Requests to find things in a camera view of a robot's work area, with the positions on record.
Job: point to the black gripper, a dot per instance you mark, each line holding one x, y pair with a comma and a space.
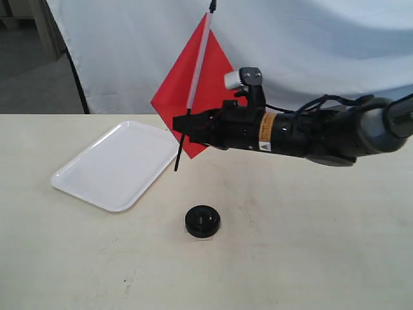
233, 126

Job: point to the red flag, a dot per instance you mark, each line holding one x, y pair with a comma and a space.
195, 82

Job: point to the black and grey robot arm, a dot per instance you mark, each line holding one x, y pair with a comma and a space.
336, 136

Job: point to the black round flag base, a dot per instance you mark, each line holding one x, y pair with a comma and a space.
202, 221

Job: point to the white rectangular plastic tray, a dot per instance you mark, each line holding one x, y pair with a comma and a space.
116, 170

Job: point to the black backdrop stand pole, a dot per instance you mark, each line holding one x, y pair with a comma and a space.
79, 88

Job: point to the white backdrop cloth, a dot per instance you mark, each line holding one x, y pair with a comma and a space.
122, 50

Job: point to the beige wooden furniture background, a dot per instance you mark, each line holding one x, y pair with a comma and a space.
13, 13

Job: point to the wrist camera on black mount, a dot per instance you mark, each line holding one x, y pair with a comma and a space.
247, 81

